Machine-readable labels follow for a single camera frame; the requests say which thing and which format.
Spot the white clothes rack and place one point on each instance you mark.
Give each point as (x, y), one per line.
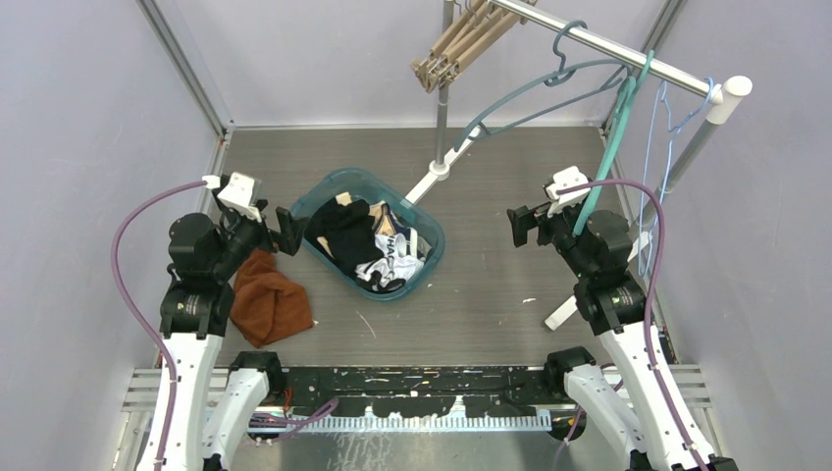
(724, 101)

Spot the teal plastic hanger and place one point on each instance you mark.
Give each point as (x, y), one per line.
(626, 94)

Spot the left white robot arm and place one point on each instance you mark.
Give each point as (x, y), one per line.
(185, 433)

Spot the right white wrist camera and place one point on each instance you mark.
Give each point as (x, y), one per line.
(562, 190)

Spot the black garment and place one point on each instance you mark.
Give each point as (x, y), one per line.
(345, 234)

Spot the white black underwear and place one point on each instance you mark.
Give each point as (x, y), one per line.
(398, 265)

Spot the beige underwear navy trim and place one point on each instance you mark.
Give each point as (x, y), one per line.
(385, 222)

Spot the wooden hangers at back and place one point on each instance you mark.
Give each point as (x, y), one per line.
(478, 27)

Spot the brown towel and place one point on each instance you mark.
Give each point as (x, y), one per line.
(268, 306)

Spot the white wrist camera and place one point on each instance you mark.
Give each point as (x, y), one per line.
(241, 194)
(562, 190)

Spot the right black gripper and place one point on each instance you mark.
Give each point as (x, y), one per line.
(525, 219)

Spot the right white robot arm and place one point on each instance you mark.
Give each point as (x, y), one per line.
(652, 429)

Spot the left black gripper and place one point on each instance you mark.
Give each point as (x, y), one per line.
(290, 229)

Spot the teal plastic basket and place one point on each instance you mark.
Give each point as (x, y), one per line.
(349, 184)

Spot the light blue wire hanger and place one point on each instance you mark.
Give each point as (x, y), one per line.
(666, 149)

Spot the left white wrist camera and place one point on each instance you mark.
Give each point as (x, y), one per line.
(241, 194)

